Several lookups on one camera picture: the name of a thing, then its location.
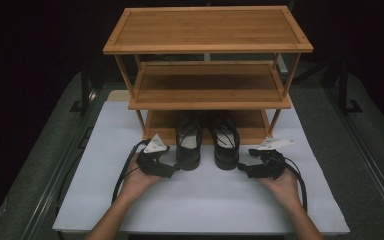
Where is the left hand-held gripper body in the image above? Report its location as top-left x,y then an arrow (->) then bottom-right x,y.
135,133 -> 176,179

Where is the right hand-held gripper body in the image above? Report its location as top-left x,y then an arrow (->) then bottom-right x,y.
245,137 -> 296,180

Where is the black leather shoe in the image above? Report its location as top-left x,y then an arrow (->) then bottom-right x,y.
211,111 -> 241,171
175,112 -> 204,172

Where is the wooden three-tier shoe rack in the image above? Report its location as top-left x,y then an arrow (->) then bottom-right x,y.
102,5 -> 314,146

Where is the person's left hand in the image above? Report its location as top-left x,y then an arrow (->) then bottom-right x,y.
118,155 -> 165,203

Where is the person's right hand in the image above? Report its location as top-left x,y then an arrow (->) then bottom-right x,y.
255,167 -> 302,210

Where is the white table mat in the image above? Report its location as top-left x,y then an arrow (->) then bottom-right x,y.
52,100 -> 350,236

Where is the black metal stand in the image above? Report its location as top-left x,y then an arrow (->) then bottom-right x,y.
337,61 -> 364,117
68,62 -> 98,117

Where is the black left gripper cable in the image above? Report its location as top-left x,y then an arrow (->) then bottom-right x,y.
111,138 -> 152,205

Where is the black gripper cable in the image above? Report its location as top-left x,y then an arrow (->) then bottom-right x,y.
111,138 -> 152,205
280,155 -> 309,213

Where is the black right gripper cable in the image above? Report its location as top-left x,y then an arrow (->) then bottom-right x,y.
280,155 -> 309,213

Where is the metal floor rail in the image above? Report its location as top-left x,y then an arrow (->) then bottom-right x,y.
21,87 -> 105,240
323,85 -> 384,221

